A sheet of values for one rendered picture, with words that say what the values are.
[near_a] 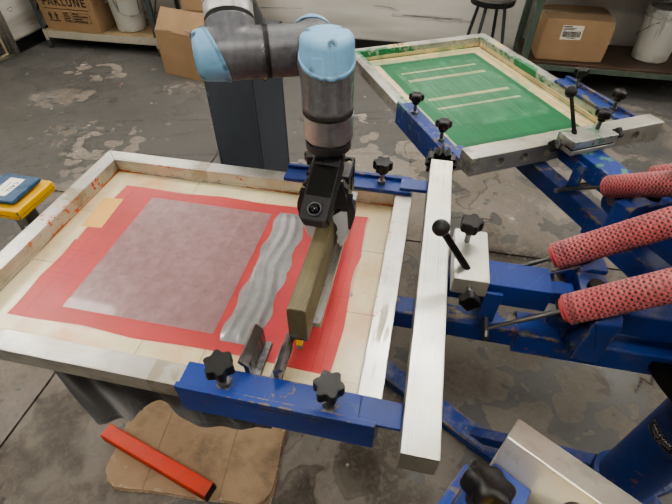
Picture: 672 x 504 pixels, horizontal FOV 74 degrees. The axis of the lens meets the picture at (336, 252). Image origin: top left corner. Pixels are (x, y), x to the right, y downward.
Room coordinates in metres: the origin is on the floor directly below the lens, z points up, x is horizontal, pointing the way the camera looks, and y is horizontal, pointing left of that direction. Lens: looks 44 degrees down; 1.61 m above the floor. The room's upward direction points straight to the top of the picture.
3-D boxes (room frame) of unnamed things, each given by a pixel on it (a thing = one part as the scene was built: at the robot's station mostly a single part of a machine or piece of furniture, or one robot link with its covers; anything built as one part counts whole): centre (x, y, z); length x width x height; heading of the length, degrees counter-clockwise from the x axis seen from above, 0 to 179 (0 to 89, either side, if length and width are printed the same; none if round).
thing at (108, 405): (0.45, 0.36, 0.74); 0.46 x 0.04 x 0.42; 78
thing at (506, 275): (0.53, -0.29, 1.02); 0.17 x 0.06 x 0.05; 78
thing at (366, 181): (0.87, -0.03, 0.98); 0.30 x 0.05 x 0.07; 78
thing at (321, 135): (0.61, 0.01, 1.28); 0.08 x 0.08 x 0.05
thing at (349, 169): (0.62, 0.01, 1.19); 0.09 x 0.08 x 0.12; 168
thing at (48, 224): (0.64, 0.26, 0.97); 0.79 x 0.58 x 0.04; 78
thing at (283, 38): (0.71, 0.05, 1.35); 0.11 x 0.11 x 0.08; 10
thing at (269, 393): (0.32, 0.09, 0.98); 0.30 x 0.05 x 0.07; 78
